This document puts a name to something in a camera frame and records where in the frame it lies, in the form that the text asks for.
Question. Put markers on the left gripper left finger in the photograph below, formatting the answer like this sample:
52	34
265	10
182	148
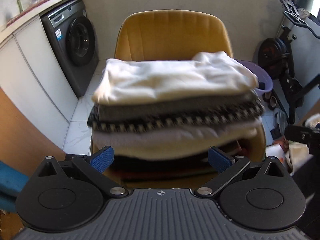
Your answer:
92	168

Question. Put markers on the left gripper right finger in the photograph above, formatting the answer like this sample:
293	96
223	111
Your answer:
230	169

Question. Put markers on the cream knit cardigan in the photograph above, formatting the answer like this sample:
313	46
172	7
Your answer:
148	82

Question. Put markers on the wooden basket of clothes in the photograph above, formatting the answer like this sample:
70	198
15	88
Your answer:
173	35

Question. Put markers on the pale folded garment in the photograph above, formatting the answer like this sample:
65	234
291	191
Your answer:
175	142

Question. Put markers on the brown sandals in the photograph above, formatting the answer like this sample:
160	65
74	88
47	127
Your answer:
270	99

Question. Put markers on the grey folded sweater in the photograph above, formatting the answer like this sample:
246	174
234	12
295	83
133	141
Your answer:
126	112

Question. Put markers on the black white patterned knit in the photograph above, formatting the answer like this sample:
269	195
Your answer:
232	114

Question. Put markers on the purple plastic basin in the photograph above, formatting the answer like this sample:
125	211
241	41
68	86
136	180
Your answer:
265	83

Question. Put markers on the exercise bike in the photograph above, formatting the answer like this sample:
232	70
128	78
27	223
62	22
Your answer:
276	58

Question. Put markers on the white cabinet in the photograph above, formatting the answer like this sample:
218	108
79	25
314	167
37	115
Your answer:
33	80

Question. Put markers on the grey washing machine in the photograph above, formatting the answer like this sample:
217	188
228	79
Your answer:
73	41

